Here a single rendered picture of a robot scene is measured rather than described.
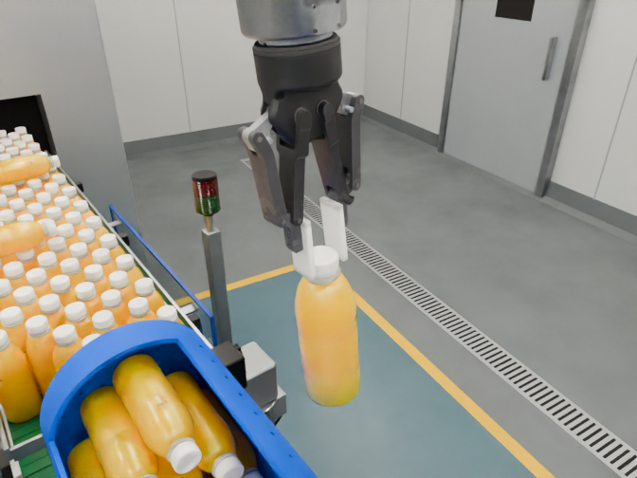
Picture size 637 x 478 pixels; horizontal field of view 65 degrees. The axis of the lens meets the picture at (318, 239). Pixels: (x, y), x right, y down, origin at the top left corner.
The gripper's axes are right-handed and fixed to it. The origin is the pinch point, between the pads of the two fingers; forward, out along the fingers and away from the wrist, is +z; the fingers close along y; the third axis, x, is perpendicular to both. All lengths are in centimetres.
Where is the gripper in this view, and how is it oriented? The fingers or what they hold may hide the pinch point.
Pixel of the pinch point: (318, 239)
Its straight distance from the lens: 52.9
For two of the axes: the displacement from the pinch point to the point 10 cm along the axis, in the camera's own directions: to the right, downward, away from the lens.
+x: -6.5, -3.5, 6.8
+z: 1.0, 8.4, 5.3
